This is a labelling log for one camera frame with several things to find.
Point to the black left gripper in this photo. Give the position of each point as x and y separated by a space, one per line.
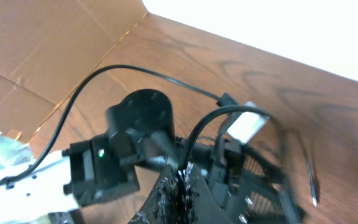
248 187

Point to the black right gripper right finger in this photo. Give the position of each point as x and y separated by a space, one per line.
199 205

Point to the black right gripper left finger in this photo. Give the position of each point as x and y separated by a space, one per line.
162 205

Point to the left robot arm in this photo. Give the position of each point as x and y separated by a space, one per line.
102 169

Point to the cardboard box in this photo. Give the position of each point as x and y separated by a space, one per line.
47 47

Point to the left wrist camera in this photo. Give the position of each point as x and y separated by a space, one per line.
246 125

